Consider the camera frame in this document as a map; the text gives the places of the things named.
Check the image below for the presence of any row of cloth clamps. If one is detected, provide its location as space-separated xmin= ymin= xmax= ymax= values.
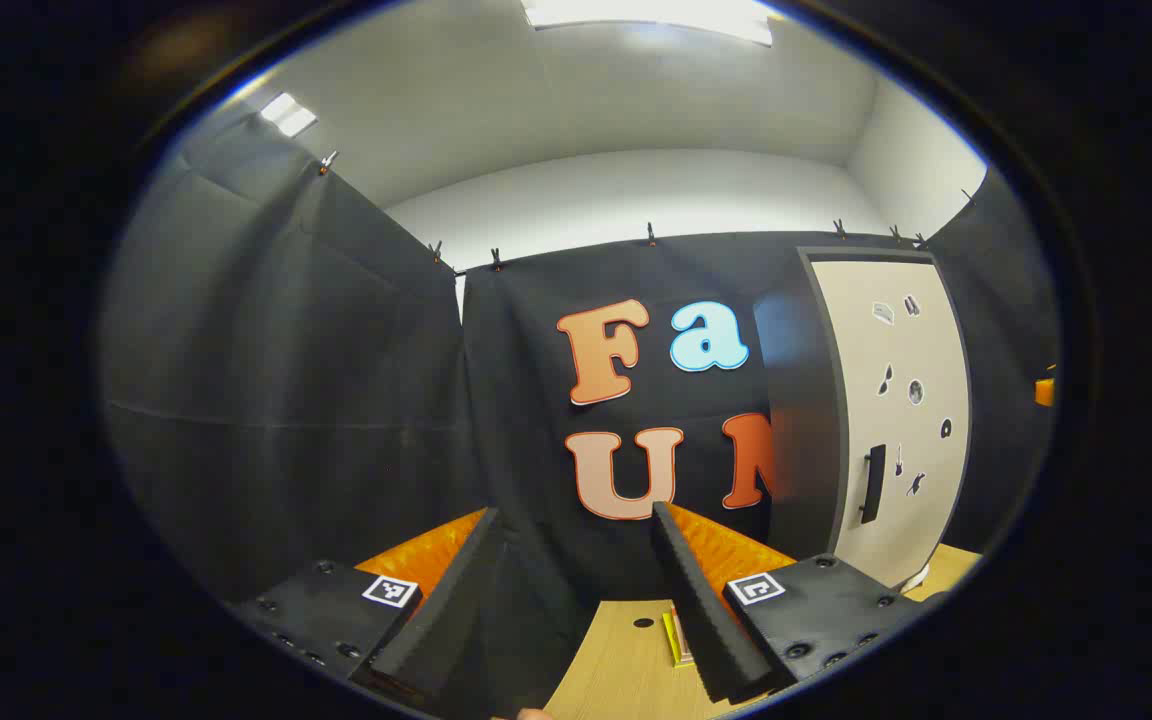
xmin=319 ymin=150 xmax=977 ymax=273

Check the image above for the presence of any black backdrop cloth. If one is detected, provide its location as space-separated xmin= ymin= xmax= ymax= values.
xmin=101 ymin=105 xmax=1057 ymax=701

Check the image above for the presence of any small ceiling light panel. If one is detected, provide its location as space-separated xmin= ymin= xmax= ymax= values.
xmin=259 ymin=92 xmax=319 ymax=139

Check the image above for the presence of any beige cabinet door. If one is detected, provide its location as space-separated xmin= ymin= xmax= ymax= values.
xmin=808 ymin=258 xmax=972 ymax=589

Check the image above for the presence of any dark grey cabinet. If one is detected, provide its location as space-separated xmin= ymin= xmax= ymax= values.
xmin=756 ymin=245 xmax=972 ymax=591

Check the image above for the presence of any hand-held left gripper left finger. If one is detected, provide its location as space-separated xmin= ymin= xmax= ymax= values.
xmin=236 ymin=507 xmax=507 ymax=713

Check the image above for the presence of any large ceiling light panel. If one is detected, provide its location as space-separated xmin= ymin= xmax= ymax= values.
xmin=521 ymin=0 xmax=777 ymax=48

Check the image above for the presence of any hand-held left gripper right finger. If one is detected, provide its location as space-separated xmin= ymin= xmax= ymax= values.
xmin=650 ymin=500 xmax=937 ymax=704

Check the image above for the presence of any black door handle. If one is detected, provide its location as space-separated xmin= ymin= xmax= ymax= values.
xmin=858 ymin=444 xmax=887 ymax=526

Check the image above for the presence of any yellow book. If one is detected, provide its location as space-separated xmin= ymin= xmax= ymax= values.
xmin=661 ymin=612 xmax=697 ymax=669

